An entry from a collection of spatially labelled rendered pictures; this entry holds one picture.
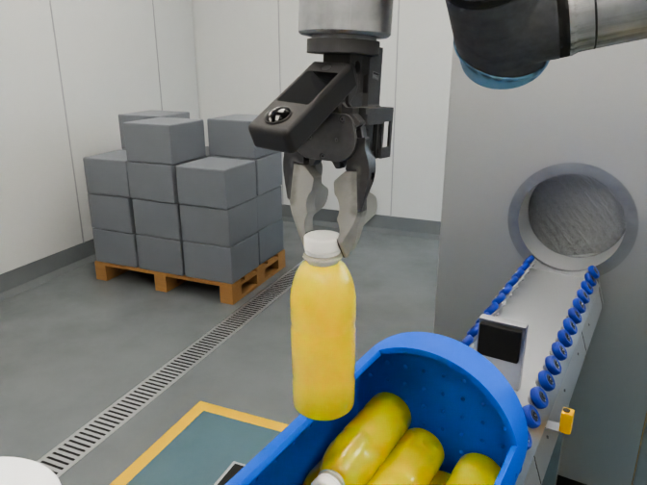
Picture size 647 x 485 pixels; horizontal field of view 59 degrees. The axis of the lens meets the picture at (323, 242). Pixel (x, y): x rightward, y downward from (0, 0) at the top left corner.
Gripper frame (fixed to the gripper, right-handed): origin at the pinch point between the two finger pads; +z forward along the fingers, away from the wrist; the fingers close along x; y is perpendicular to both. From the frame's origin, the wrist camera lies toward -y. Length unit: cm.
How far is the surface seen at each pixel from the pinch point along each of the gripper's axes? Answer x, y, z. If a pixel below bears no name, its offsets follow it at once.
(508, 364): -6, 69, 42
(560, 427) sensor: -19, 64, 50
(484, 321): 0, 68, 33
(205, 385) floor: 157, 145, 138
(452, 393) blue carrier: -7.1, 27.6, 28.4
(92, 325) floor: 265, 158, 139
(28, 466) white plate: 46, -9, 42
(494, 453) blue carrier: -14.2, 28.2, 36.3
